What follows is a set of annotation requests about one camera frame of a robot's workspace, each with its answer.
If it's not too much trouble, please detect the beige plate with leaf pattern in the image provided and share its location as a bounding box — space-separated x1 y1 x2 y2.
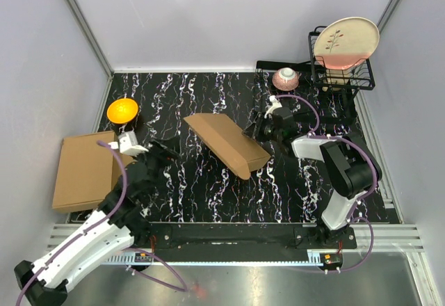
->
313 17 380 70

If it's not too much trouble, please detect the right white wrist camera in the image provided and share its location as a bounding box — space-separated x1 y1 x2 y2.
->
264 95 282 119

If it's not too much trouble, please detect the black wire dish rack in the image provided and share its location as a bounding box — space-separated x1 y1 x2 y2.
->
254 26 375 127

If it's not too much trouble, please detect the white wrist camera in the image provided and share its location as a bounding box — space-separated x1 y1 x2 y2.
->
108 131 149 157
264 95 282 119

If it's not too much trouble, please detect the closed brown cardboard box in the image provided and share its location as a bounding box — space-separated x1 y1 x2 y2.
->
52 131 122 214

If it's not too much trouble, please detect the brown cardboard box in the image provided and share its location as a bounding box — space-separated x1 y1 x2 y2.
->
184 113 270 180
52 131 122 214

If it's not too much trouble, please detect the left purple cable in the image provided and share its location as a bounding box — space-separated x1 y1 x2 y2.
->
15 140 191 306

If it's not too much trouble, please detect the orange bowl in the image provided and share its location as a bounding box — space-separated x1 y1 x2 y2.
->
106 98 138 124

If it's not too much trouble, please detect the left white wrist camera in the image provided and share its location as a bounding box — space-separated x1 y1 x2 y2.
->
108 131 149 157

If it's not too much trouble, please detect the pink patterned ceramic bowl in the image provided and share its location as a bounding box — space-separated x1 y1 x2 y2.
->
272 67 300 92

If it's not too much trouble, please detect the beige cup in rack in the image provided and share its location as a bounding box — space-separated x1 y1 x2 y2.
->
322 69 350 92

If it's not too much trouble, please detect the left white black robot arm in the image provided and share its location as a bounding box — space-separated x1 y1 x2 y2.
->
14 133 180 305

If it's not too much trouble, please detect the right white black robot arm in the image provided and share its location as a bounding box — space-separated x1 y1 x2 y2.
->
243 107 382 248

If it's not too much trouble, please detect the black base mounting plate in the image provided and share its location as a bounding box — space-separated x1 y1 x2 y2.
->
130 223 357 250

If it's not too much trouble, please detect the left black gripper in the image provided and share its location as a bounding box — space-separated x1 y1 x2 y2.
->
131 135 181 200

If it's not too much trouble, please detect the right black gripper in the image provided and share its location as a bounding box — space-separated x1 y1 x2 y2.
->
241 113 282 143

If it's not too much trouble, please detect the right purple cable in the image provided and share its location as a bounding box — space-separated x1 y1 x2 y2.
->
274 93 380 274

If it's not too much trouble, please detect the purple cable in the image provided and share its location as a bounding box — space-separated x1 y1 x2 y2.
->
15 140 191 306
274 93 380 274

